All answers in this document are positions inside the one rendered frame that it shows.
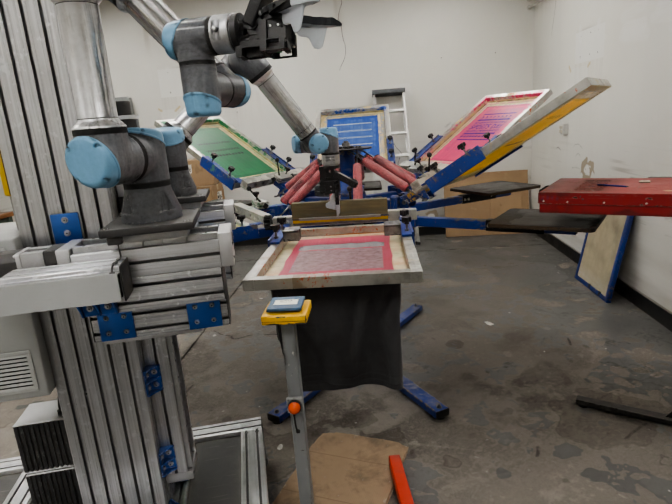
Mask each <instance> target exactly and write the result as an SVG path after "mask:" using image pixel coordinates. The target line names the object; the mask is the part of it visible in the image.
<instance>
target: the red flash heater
mask: <svg viewBox="0 0 672 504"><path fill-rule="evenodd" d="M640 180H650V181H651V182H650V183H640V182H639V181H640ZM597 184H608V185H624V186H629V187H614V186H598V185H597ZM538 203H539V212H540V213H568V214H597V215H625V216H654V217H672V178H560V179H559V180H557V181H556V182H554V183H552V184H551V185H549V186H548V187H546V188H545V189H543V190H541V191H540V192H539V193H538Z"/></svg>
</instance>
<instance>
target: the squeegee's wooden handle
mask: <svg viewBox="0 0 672 504"><path fill-rule="evenodd" d="M329 201H330V200H329ZM329 201H312V202H295V203H292V204H291V209H292V220H293V221H299V218H313V217H331V216H337V213H336V210H333V209H329V208H326V203H328V202H329ZM368 214H381V216H388V206H387V197H381V198H364V199H347V200H340V214H339V216H349V215H368Z"/></svg>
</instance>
